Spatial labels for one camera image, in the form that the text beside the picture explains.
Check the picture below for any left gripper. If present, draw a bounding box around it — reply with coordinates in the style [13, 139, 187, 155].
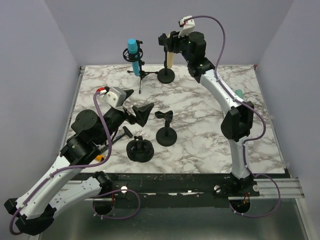
[96, 90, 154, 145]

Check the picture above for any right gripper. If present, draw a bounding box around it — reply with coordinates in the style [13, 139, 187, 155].
[165, 28, 192, 64]

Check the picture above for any beige microphone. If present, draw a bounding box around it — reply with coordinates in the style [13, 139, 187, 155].
[166, 43, 174, 69]

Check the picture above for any tall black clip stand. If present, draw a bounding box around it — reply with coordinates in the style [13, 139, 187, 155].
[157, 48, 175, 84]

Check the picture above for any short black clip stand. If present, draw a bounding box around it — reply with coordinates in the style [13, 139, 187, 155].
[155, 110, 178, 147]

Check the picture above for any black shock-mount round stand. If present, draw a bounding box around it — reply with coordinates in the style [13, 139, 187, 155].
[126, 135, 154, 163]

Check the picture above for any mint green microphone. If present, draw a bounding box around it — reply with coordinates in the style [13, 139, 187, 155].
[235, 89, 245, 100]

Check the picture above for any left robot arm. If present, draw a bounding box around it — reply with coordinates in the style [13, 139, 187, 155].
[4, 87, 155, 236]

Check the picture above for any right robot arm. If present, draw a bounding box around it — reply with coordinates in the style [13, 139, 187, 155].
[158, 31, 254, 196]

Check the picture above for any blue microphone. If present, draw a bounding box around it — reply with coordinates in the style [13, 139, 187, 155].
[127, 38, 140, 77]

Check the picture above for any orange yellow tool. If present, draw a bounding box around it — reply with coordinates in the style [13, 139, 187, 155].
[96, 155, 105, 162]

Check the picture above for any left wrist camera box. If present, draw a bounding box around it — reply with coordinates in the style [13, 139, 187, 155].
[102, 87, 127, 109]

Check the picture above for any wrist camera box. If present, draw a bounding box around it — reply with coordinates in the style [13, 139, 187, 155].
[178, 15, 195, 38]
[102, 87, 127, 109]

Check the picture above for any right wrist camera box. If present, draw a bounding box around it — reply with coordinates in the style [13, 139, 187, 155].
[178, 15, 195, 38]

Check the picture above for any black t-handle tool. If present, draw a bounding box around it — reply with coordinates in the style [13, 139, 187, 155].
[100, 126, 133, 152]

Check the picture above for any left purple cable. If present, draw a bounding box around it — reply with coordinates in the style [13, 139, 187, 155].
[9, 91, 142, 236]

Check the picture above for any purple cable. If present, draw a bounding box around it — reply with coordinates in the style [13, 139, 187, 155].
[9, 91, 142, 236]
[184, 15, 281, 218]

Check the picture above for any black tripod shock-mount stand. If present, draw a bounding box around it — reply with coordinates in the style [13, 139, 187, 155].
[122, 39, 158, 94]

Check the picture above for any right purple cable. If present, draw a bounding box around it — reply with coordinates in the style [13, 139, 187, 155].
[184, 15, 281, 218]

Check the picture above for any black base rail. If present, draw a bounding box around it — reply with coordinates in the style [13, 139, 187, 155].
[74, 172, 261, 210]

